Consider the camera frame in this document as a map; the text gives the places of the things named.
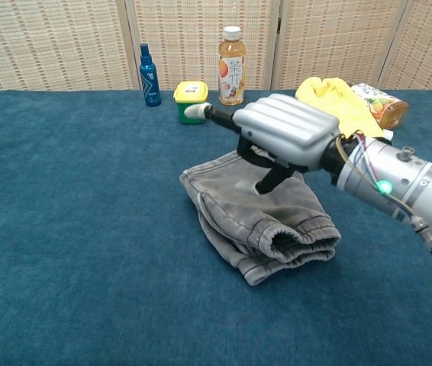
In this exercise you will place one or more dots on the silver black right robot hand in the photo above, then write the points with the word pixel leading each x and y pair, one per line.
pixel 284 122

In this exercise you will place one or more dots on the grey shorts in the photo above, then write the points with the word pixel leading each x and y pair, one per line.
pixel 239 221

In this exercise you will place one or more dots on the yellow oven mitt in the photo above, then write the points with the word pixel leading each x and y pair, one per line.
pixel 347 104

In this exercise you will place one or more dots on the tea bottle with white cap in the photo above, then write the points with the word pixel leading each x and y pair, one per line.
pixel 232 72

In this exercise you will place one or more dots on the yellow green plastic box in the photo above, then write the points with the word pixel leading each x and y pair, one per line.
pixel 190 99

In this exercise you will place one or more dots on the tea bottle with patterned label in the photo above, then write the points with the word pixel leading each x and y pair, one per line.
pixel 385 106

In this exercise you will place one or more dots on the blue spray bottle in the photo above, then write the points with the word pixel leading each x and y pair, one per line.
pixel 150 82

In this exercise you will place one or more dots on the woven bamboo folding screen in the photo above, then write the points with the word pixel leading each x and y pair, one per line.
pixel 59 42

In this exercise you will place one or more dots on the blue felt table mat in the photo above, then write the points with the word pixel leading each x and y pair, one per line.
pixel 67 228

